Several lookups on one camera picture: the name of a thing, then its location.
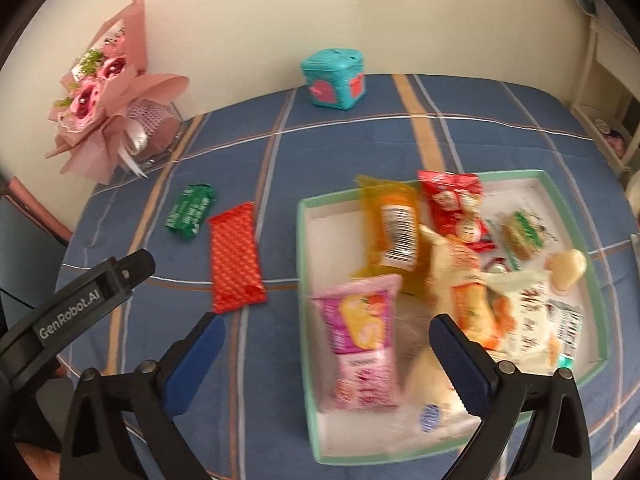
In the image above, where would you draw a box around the cream orange snack packet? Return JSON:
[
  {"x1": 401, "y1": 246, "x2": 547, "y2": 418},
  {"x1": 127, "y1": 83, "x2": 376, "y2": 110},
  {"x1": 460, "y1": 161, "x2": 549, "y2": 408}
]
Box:
[{"x1": 420, "y1": 224, "x2": 515, "y2": 351}]

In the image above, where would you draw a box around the white teal snack packet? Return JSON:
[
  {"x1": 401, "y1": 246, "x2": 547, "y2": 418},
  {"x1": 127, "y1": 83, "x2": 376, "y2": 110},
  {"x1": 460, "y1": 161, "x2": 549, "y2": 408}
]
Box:
[{"x1": 485, "y1": 270, "x2": 584, "y2": 375}]

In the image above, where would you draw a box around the cream wooden shelf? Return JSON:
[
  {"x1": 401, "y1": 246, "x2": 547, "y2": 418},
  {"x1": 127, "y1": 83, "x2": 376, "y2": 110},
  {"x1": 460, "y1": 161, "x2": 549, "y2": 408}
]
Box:
[{"x1": 570, "y1": 18, "x2": 639, "y2": 184}]

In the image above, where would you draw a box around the dark chair with pink trim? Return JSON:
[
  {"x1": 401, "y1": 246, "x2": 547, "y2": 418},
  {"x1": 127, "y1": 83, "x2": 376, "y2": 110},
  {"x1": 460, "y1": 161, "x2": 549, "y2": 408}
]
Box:
[{"x1": 0, "y1": 174, "x2": 67, "y2": 335}]

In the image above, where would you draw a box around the green clear cookie packet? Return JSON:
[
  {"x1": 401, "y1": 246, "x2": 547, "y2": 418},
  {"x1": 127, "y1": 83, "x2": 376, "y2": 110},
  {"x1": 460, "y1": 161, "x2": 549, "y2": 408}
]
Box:
[{"x1": 487, "y1": 206, "x2": 559, "y2": 271}]

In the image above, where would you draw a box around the green snack packet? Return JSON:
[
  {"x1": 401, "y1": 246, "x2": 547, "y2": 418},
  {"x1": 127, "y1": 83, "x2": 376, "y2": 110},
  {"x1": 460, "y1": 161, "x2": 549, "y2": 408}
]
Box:
[{"x1": 165, "y1": 184, "x2": 216, "y2": 242}]

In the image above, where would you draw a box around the blue plaid tablecloth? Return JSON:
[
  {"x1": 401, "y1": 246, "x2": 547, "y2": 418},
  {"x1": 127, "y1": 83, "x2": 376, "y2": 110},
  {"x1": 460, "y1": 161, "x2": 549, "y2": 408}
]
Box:
[{"x1": 58, "y1": 75, "x2": 639, "y2": 479}]

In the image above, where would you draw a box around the pink flower bouquet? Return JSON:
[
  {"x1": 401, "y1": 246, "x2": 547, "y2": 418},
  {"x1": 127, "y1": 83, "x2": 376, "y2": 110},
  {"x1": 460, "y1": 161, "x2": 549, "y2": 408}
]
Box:
[{"x1": 46, "y1": 0, "x2": 190, "y2": 184}]

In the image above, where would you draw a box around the red patterned snack packet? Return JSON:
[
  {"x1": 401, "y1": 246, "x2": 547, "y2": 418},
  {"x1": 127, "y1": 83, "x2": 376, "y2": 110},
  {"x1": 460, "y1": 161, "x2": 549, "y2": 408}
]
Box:
[{"x1": 208, "y1": 202, "x2": 267, "y2": 315}]

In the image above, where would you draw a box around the teal toy box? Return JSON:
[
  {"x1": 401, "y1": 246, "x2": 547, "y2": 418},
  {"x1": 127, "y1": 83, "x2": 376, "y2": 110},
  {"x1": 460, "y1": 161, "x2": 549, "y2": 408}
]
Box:
[{"x1": 300, "y1": 48, "x2": 367, "y2": 110}]

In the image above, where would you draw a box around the red candy packet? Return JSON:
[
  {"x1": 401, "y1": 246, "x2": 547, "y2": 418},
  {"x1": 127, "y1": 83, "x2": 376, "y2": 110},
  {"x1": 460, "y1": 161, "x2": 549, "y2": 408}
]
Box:
[{"x1": 418, "y1": 170, "x2": 497, "y2": 252}]

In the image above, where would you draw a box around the glass vase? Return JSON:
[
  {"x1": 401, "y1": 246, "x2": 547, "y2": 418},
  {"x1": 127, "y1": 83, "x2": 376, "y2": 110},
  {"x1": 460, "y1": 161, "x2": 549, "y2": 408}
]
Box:
[{"x1": 118, "y1": 99, "x2": 184, "y2": 178}]

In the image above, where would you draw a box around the white blue snack packet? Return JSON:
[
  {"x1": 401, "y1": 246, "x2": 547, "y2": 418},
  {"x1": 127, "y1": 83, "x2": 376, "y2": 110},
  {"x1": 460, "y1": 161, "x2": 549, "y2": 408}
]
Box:
[{"x1": 393, "y1": 347, "x2": 480, "y2": 446}]

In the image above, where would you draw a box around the green rimmed cardboard tray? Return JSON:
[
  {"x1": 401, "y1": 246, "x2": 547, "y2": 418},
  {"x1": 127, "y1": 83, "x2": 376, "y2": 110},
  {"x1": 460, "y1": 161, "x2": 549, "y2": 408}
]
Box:
[{"x1": 296, "y1": 169, "x2": 587, "y2": 466}]

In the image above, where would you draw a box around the pink snack packet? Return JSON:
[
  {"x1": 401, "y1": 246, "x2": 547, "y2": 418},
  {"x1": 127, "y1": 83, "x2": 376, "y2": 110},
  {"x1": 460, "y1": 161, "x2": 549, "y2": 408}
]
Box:
[{"x1": 311, "y1": 274, "x2": 402, "y2": 411}]

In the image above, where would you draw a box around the yellow jelly cup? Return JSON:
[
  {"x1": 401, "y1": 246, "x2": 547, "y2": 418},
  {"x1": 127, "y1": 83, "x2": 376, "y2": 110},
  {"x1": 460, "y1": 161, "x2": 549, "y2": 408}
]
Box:
[{"x1": 544, "y1": 249, "x2": 587, "y2": 295}]

